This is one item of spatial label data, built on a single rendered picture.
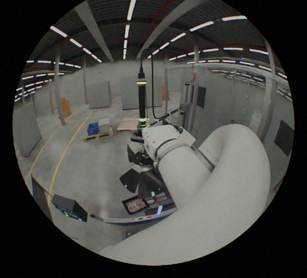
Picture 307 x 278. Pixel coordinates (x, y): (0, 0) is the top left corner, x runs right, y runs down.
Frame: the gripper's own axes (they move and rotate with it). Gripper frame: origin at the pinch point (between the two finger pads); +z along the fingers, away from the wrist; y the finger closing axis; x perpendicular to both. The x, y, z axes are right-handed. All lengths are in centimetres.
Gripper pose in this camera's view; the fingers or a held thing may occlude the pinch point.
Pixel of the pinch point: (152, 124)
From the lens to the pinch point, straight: 35.3
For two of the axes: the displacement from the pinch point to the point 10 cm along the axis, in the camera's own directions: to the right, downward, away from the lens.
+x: -0.1, -9.0, -4.4
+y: 9.6, -1.3, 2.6
